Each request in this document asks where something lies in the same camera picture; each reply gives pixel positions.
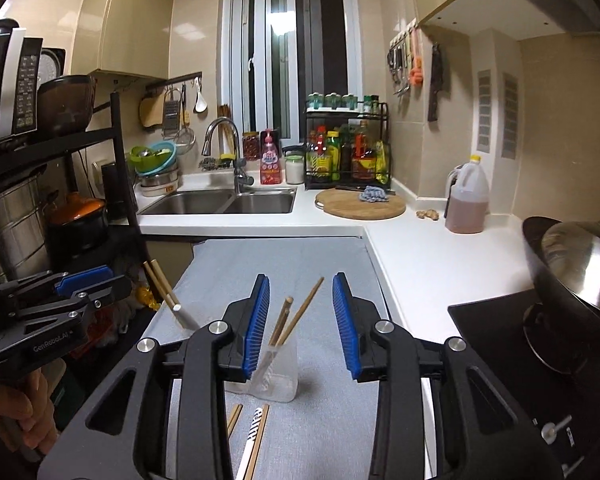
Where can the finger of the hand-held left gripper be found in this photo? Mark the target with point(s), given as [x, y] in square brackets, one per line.
[95, 295]
[85, 278]

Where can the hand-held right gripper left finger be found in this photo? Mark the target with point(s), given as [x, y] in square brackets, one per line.
[257, 330]

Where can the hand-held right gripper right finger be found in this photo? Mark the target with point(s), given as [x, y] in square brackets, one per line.
[347, 330]

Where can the wooden chopstick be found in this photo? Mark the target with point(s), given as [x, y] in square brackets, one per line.
[257, 440]
[302, 306]
[281, 327]
[280, 321]
[157, 284]
[234, 420]
[165, 282]

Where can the clear plastic container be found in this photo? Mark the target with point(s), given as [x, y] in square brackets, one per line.
[280, 375]

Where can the person's left hand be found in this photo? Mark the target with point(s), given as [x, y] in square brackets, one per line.
[20, 410]

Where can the yellow plastic bag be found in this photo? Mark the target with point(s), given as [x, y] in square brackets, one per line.
[147, 297]

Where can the black pot with orange lid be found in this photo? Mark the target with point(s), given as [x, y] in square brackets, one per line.
[77, 220]

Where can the grey table mat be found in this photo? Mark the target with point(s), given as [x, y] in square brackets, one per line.
[300, 260]

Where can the large steel pot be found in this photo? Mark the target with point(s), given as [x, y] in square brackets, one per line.
[22, 225]

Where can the tall black container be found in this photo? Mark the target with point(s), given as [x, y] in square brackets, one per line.
[112, 190]

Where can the black shelf rack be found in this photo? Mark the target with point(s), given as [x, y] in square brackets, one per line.
[120, 170]

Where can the steel basin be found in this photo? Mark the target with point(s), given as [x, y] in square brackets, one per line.
[157, 182]

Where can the round wooden cutting board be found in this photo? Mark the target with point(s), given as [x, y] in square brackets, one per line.
[360, 207]

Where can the steel sink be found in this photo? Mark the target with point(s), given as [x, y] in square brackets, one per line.
[215, 202]

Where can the blue dish cloth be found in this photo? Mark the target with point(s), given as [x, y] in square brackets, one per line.
[372, 194]

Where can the stack of colourful bowls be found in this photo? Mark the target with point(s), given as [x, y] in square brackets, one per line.
[152, 157]

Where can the ginger root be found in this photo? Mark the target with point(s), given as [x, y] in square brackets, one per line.
[427, 215]

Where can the black stove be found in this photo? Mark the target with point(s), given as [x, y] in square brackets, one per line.
[505, 360]

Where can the white jar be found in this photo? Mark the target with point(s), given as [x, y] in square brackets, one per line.
[295, 170]

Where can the red soap bottle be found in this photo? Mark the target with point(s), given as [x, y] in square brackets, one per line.
[271, 160]

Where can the dark brown bowl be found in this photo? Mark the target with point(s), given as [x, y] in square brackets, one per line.
[65, 105]

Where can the cooking oil jug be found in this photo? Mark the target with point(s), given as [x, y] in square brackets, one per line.
[466, 200]

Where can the hanging wooden cutting board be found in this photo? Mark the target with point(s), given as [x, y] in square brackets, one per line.
[151, 112]

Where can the black spice rack with bottles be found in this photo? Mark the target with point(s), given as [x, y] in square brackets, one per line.
[347, 150]

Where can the metal grater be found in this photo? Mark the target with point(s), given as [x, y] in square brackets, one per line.
[171, 120]

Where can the steel kitchen faucet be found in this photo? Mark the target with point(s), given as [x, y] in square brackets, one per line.
[230, 150]

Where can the red jar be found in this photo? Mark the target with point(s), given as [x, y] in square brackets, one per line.
[250, 146]

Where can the microwave oven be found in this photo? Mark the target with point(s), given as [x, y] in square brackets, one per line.
[7, 85]

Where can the white ladle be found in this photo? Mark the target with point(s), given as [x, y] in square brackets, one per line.
[200, 102]

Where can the black wok with steel lid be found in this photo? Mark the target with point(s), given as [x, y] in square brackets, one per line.
[580, 260]

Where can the hanging cleaver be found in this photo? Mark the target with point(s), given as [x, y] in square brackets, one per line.
[435, 85]

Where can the row of hanging kitchen tools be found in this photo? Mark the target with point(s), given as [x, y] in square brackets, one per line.
[405, 60]

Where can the window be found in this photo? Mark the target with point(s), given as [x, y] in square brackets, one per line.
[290, 50]

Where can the black hanging rail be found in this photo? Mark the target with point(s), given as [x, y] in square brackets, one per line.
[172, 82]

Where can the wide wall vent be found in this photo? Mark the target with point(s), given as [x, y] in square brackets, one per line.
[485, 110]

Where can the narrow wall vent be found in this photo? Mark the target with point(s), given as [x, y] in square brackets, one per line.
[510, 115]

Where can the wall cabinet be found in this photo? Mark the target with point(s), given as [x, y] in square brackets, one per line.
[480, 10]

